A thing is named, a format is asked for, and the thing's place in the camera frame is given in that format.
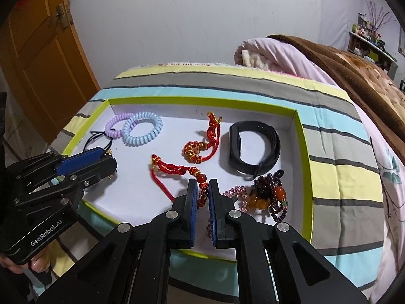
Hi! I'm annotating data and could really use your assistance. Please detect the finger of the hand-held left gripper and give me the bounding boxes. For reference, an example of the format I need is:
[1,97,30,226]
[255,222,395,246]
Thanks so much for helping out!
[72,155,118,188]
[55,146,106,176]

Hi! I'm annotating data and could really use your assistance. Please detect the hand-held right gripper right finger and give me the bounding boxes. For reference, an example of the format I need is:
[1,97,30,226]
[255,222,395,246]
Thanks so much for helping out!
[207,178,371,304]

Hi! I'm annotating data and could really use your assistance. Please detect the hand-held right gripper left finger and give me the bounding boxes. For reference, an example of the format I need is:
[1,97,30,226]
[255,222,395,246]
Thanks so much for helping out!
[36,178,197,304]

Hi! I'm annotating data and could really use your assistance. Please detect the pink bead bracelet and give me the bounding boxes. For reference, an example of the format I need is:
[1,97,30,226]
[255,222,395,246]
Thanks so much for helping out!
[223,186,250,213]

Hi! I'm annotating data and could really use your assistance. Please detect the purple spiral hair tie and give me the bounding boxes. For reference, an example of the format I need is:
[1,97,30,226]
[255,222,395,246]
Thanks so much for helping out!
[104,112,132,139]

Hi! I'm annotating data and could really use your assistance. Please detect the red cord agate bead bracelet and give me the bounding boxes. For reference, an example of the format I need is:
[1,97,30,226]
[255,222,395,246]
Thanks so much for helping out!
[150,154,212,238]

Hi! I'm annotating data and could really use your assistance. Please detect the dark beaded bracelet amber beads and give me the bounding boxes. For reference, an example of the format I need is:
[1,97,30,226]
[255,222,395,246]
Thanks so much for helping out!
[248,169,290,222]

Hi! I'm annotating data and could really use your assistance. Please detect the light blue spiral hair tie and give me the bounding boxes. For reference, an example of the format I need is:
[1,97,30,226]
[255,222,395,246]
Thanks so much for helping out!
[122,111,163,147]

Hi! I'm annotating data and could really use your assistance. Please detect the red cord gold bead bracelet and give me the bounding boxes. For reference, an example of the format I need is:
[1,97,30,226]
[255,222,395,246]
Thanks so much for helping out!
[182,112,224,163]

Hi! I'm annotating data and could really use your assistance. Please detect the green cardboard tray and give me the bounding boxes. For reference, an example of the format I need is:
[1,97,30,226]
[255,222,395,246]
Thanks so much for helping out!
[62,97,314,263]

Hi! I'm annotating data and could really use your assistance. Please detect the person's left hand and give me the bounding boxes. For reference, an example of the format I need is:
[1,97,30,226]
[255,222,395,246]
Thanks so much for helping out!
[0,248,52,275]

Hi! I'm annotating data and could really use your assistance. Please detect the black fitness band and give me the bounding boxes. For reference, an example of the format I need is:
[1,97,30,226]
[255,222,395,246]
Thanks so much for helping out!
[228,121,281,175]

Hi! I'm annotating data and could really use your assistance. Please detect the orange wooden door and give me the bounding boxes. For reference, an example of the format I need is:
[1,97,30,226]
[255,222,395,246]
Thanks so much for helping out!
[0,0,101,134]

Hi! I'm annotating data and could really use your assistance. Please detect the striped cloth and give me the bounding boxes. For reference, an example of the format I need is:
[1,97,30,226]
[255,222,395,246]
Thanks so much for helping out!
[32,63,385,295]

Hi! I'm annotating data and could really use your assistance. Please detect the metal door lock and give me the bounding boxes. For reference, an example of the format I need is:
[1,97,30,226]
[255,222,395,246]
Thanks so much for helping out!
[55,0,75,27]

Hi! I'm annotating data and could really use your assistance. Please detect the white fluffy towel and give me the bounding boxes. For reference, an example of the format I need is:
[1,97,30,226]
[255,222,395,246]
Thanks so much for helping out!
[241,49,273,70]

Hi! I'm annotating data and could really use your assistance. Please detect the brown blanket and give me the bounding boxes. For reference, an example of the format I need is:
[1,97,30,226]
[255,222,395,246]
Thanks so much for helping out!
[267,34,405,162]

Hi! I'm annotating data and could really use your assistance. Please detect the wooden shelf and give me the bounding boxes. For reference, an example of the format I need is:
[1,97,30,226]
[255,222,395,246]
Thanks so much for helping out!
[348,31,399,77]

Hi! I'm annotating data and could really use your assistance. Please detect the bottles on shelf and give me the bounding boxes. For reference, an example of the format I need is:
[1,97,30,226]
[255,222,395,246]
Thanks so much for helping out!
[351,13,387,46]

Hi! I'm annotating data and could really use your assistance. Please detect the purple flower branches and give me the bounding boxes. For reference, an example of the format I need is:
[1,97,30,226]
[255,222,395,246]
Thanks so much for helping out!
[365,0,397,34]

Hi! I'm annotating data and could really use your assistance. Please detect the black hair tie with beads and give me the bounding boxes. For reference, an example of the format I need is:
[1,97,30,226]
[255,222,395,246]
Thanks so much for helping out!
[84,130,114,153]

